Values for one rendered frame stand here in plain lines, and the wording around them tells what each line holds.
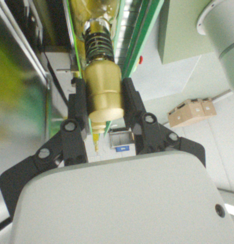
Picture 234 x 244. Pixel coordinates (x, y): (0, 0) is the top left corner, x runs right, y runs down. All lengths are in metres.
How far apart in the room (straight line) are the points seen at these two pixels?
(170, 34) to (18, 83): 0.50
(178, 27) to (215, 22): 0.11
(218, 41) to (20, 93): 0.51
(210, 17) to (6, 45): 0.53
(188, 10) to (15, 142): 0.56
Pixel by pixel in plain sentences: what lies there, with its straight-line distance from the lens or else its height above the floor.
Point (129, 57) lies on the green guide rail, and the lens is 0.47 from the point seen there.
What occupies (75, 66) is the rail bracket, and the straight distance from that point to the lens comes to 0.42.
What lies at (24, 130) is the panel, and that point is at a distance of 0.25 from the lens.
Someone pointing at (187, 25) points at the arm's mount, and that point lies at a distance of 0.57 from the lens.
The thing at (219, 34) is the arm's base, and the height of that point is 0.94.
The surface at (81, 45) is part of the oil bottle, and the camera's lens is 0.20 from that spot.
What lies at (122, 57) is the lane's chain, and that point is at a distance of 0.51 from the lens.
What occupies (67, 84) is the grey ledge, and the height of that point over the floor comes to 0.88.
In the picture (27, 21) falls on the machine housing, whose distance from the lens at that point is 0.44.
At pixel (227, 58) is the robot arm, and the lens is 0.47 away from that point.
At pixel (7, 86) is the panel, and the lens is 0.23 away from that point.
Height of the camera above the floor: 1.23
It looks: 16 degrees down
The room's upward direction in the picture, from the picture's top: 172 degrees clockwise
